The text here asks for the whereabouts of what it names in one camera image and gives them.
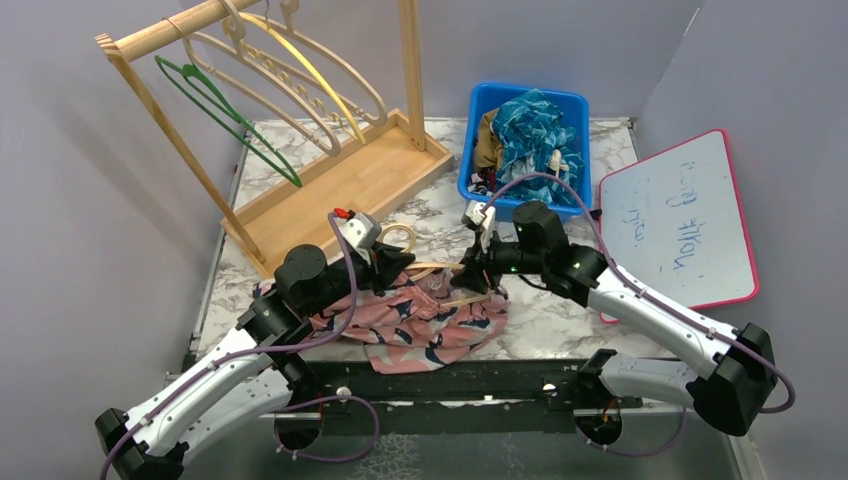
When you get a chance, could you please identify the yellow hanger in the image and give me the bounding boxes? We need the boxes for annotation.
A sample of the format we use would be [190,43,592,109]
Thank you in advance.
[238,12,366,145]

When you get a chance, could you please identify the comic print shorts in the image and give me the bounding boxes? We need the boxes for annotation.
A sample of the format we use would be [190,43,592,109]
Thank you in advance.
[466,168,498,197]

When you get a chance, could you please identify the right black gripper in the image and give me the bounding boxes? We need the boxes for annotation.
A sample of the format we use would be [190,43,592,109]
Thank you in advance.
[450,227,547,294]

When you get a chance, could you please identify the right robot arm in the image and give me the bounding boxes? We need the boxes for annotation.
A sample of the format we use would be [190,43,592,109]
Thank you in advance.
[451,201,778,436]

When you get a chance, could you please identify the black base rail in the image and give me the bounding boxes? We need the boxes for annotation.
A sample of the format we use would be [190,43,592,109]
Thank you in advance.
[182,354,713,439]

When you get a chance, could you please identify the green hanger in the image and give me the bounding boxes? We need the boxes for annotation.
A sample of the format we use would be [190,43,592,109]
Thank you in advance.
[154,55,303,188]

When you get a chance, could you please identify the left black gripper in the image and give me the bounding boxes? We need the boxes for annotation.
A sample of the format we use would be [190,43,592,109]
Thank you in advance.
[304,239,415,316]

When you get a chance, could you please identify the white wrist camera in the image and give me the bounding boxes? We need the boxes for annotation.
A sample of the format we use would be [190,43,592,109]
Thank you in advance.
[461,201,496,253]
[333,208,382,250]

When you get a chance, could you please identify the mustard brown shorts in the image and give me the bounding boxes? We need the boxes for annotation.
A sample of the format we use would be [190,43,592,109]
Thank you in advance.
[472,108,503,171]

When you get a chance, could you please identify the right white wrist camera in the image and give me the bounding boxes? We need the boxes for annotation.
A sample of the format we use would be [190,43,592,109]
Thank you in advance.
[461,201,496,253]

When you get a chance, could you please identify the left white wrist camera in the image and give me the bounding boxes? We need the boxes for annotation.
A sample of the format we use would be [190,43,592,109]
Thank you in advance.
[333,208,382,250]

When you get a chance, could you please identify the wooden clothes rack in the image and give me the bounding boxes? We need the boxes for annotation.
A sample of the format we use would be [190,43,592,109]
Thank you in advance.
[96,1,452,276]

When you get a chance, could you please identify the blue plastic bin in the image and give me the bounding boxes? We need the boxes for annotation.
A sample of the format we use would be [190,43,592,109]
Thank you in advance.
[457,82,593,206]

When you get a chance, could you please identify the pink framed whiteboard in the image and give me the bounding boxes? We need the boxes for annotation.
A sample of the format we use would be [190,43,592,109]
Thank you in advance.
[599,129,760,310]

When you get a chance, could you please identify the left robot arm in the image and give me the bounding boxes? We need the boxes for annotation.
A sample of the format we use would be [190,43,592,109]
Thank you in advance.
[95,242,415,479]

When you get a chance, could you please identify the pink floral shorts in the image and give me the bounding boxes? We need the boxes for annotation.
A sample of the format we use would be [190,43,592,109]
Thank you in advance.
[252,264,511,376]

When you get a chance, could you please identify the teal patterned shorts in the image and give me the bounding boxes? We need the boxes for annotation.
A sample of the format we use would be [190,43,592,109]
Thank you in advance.
[491,89,586,192]

